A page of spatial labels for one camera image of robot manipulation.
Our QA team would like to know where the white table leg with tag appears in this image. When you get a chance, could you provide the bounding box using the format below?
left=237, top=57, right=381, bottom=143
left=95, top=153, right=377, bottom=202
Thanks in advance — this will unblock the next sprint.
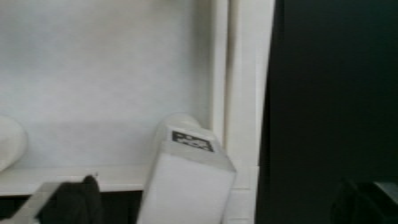
left=0, top=116, right=29, bottom=172
left=137, top=114, right=237, bottom=224

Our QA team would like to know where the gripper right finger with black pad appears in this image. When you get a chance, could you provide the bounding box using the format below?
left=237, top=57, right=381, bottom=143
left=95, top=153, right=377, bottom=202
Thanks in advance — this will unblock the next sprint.
left=331, top=179, right=398, bottom=224

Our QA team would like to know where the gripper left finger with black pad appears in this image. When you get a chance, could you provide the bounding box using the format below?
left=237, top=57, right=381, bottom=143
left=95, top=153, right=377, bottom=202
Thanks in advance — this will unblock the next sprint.
left=6, top=174, right=107, bottom=224

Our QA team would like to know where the white square table top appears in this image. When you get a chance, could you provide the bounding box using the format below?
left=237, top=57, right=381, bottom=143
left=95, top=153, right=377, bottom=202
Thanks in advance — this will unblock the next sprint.
left=0, top=0, right=276, bottom=224

